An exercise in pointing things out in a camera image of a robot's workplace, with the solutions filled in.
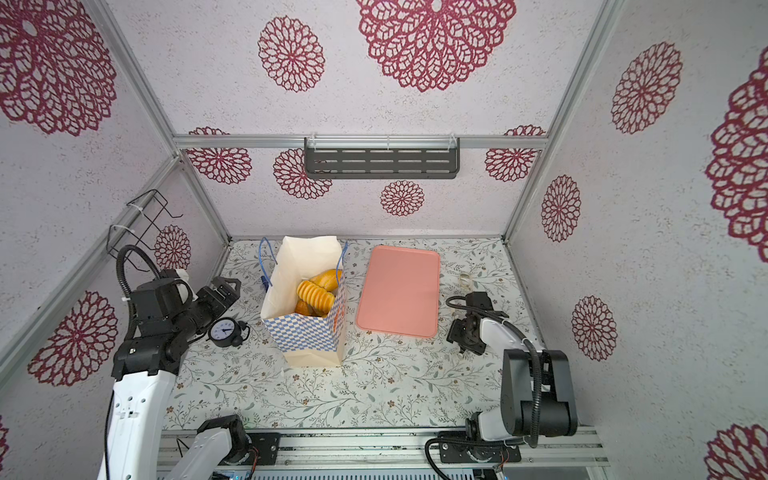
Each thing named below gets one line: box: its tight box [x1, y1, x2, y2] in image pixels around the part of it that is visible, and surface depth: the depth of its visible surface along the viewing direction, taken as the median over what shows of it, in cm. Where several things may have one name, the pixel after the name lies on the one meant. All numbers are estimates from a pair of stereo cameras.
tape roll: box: [459, 273, 473, 288], surface depth 110 cm
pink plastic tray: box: [356, 245, 441, 338], surface depth 111 cm
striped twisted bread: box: [297, 280, 335, 315], surface depth 91 cm
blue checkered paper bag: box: [258, 236, 349, 367], surface depth 86 cm
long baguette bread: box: [300, 269, 343, 299], surface depth 92 cm
